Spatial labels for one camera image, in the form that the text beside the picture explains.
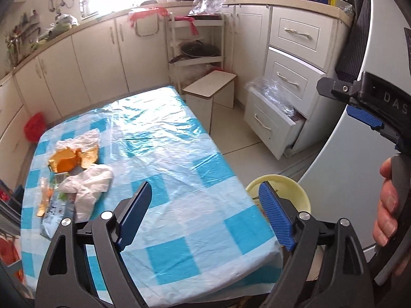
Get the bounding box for black frying pan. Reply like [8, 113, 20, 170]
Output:
[180, 40, 222, 60]

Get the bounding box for person's right hand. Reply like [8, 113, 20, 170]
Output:
[373, 159, 402, 247]

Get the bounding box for pale yellow bowl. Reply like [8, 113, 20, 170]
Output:
[246, 174, 312, 222]

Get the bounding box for cupped orange peel half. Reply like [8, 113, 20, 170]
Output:
[48, 148, 79, 174]

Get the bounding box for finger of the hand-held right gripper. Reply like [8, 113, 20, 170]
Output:
[346, 105, 385, 131]
[316, 77, 363, 104]

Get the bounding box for clear crumpled plastic bag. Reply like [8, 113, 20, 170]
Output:
[191, 0, 224, 15]

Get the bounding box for white corner shelf rack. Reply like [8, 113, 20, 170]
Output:
[165, 13, 227, 87]

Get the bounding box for orange peel piece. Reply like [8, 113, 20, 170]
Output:
[75, 144, 100, 170]

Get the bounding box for small wooden stool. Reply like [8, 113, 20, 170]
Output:
[182, 71, 237, 135]

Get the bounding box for dark pan with handle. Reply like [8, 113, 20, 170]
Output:
[169, 54, 195, 65]

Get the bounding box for red bag on floor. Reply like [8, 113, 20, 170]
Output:
[24, 112, 46, 144]

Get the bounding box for blue snack packet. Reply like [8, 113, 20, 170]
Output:
[41, 196, 78, 238]

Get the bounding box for blue checked tablecloth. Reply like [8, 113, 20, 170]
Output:
[20, 85, 285, 308]

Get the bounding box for white plastic bag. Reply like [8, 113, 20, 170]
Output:
[59, 163, 115, 223]

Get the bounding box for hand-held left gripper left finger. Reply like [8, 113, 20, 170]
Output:
[35, 181, 152, 308]

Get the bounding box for cream base cabinets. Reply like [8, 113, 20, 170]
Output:
[0, 5, 273, 180]

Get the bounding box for white hanging bin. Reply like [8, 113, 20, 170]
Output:
[134, 16, 162, 38]

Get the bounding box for open cream drawer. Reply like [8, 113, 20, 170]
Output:
[243, 91, 308, 160]

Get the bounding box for red plastic bag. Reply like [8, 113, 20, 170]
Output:
[128, 6, 169, 29]

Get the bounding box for clear plastic bags bundle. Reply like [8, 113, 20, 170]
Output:
[246, 77, 303, 120]

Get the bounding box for bag of green vegetables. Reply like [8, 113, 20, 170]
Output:
[48, 13, 80, 40]

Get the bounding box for grey refrigerator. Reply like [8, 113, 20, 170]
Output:
[294, 0, 411, 257]

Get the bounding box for cream drawer with metal handle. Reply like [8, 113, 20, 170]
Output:
[264, 46, 325, 101]
[269, 7, 341, 54]

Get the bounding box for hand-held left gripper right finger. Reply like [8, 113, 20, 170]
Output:
[258, 181, 376, 308]

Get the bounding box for red patterned bag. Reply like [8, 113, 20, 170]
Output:
[0, 234, 22, 265]

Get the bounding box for red cloth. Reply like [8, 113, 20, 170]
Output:
[175, 14, 201, 36]

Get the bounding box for orange peel strip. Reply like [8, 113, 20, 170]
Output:
[37, 178, 53, 218]

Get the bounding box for dark striped cloth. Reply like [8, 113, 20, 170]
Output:
[335, 0, 370, 84]

